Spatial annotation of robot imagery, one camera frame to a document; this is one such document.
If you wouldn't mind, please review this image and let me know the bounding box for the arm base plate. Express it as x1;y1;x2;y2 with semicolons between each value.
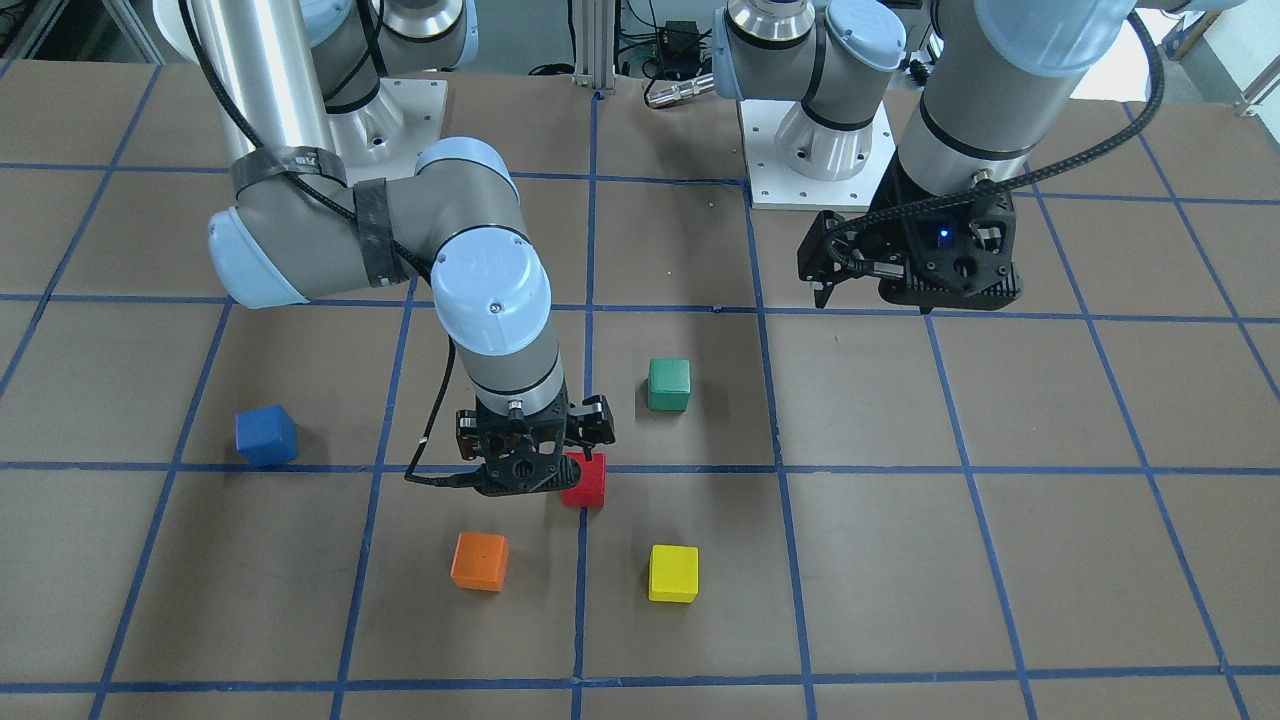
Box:
326;78;449;184
739;100;896;213

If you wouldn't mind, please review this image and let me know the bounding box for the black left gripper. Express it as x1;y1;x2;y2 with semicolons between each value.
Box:
865;192;1023;313

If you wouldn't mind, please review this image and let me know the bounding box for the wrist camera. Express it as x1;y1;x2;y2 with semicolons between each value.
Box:
564;395;617;448
796;210;906;309

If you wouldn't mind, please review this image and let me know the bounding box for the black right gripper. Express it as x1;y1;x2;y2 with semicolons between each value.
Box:
475;405;582;497

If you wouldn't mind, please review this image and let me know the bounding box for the green wooden block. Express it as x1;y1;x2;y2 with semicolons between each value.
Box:
646;357;692;413

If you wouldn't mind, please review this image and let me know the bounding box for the blue wooden block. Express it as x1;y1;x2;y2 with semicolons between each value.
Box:
234;405;298;468

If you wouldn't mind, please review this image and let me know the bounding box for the red wooden block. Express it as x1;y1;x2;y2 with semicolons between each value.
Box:
559;451;607;509

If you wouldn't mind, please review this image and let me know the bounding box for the orange wooden block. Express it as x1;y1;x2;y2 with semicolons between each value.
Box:
451;530;509;592

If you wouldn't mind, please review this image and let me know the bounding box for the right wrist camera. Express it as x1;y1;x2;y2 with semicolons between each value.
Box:
564;395;617;448

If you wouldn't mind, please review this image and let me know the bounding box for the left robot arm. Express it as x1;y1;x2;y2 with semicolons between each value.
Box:
712;1;1166;313

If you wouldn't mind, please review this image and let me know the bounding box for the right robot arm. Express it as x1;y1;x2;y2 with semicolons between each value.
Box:
156;1;614;496

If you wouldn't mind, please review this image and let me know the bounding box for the yellow wooden block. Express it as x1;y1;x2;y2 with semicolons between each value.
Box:
646;544;700;603

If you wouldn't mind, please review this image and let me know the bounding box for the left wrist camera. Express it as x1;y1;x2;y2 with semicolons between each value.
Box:
796;210;906;309

